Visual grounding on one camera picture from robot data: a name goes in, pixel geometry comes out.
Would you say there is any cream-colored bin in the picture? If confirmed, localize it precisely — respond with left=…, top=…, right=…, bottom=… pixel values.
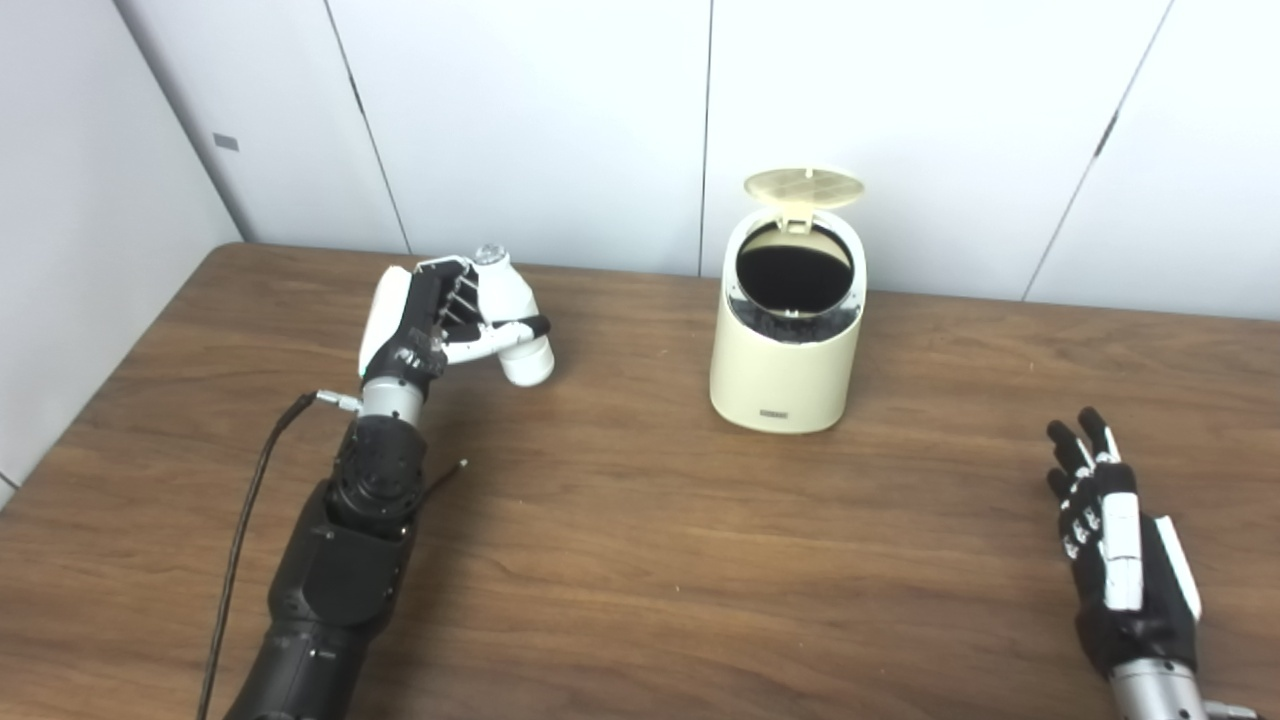
left=709, top=207, right=867, bottom=435

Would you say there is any black bin liner bag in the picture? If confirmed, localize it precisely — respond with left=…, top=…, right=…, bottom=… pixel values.
left=722, top=290, right=863, bottom=344

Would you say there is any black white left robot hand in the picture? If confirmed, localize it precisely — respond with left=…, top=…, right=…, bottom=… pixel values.
left=358, top=256, right=552, bottom=393

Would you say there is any thin black loose wire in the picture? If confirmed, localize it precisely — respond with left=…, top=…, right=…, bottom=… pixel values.
left=415, top=459, right=469, bottom=506

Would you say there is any round cream bin lid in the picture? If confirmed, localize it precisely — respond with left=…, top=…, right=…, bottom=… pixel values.
left=743, top=168, right=866, bottom=234

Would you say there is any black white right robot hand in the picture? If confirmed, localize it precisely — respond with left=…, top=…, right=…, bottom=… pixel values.
left=1046, top=406, right=1203, bottom=681

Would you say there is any small white plastic bottle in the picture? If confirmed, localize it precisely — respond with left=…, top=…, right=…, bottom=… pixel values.
left=472, top=244, right=556, bottom=387

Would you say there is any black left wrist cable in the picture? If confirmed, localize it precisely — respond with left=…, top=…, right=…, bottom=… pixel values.
left=197, top=390, right=363, bottom=720

